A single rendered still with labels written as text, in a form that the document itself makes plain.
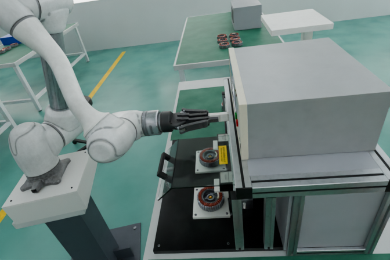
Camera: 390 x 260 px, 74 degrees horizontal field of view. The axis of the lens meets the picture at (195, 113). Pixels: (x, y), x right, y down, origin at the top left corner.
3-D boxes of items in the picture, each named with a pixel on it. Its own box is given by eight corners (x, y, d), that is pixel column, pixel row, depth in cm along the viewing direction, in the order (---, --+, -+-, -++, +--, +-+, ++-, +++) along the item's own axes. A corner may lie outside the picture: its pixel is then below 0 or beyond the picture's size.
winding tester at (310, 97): (241, 160, 80) (238, 104, 68) (231, 91, 116) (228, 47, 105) (375, 151, 75) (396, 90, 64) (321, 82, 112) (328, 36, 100)
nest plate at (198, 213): (192, 219, 104) (192, 217, 103) (194, 189, 116) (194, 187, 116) (230, 217, 102) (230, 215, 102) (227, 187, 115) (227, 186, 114)
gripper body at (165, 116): (165, 123, 97) (189, 121, 96) (161, 137, 90) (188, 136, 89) (161, 107, 93) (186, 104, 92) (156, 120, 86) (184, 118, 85)
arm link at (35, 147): (15, 174, 119) (-10, 136, 108) (47, 151, 133) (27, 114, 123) (40, 180, 113) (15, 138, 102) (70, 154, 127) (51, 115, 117)
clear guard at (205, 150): (157, 201, 85) (153, 188, 82) (167, 151, 105) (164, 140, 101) (257, 195, 81) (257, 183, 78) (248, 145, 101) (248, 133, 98)
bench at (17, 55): (-16, 118, 372) (-50, 70, 331) (50, 65, 529) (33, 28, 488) (42, 112, 362) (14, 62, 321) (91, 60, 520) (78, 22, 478)
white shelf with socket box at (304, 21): (269, 97, 176) (271, 30, 150) (260, 73, 206) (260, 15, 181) (322, 92, 172) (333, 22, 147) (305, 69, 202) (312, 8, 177)
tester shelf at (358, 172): (236, 199, 74) (235, 188, 71) (224, 86, 130) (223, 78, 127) (402, 191, 69) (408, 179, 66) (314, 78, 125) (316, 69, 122)
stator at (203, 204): (199, 215, 104) (198, 209, 102) (196, 192, 113) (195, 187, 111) (227, 209, 104) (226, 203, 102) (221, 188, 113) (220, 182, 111)
